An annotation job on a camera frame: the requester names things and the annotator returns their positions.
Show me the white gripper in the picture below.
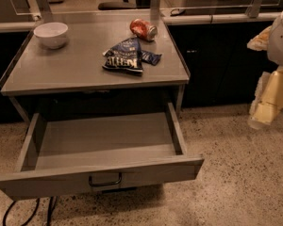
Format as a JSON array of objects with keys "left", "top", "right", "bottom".
[{"left": 247, "top": 11, "right": 283, "bottom": 129}]

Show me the blue Kettle chip bag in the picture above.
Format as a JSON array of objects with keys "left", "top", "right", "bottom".
[{"left": 103, "top": 38, "right": 143, "bottom": 73}]

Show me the open grey top drawer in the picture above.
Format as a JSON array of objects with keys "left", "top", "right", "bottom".
[{"left": 0, "top": 104, "right": 204, "bottom": 201}]

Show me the small blue snack bar wrapper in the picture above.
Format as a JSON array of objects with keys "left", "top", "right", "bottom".
[{"left": 141, "top": 50, "right": 161, "bottom": 66}]

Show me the red soda can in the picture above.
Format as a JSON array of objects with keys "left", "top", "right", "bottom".
[{"left": 130, "top": 19, "right": 158, "bottom": 41}]

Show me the black office chair base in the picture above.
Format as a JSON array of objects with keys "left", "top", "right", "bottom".
[{"left": 98, "top": 0, "right": 137, "bottom": 10}]

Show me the grey metal cabinet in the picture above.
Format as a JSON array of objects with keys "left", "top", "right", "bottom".
[{"left": 0, "top": 9, "right": 190, "bottom": 111}]

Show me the white ceramic bowl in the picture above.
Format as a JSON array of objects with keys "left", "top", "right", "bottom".
[{"left": 33, "top": 22, "right": 69, "bottom": 49}]

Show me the dark counter with rail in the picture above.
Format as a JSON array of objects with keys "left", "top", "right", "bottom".
[{"left": 168, "top": 21, "right": 277, "bottom": 107}]

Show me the black drawer handle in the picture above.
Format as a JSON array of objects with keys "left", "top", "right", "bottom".
[{"left": 89, "top": 172, "right": 123, "bottom": 187}]

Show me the black floor cable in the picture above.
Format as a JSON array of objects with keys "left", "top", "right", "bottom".
[
  {"left": 2, "top": 198, "right": 41, "bottom": 226},
  {"left": 45, "top": 196, "right": 59, "bottom": 226}
]

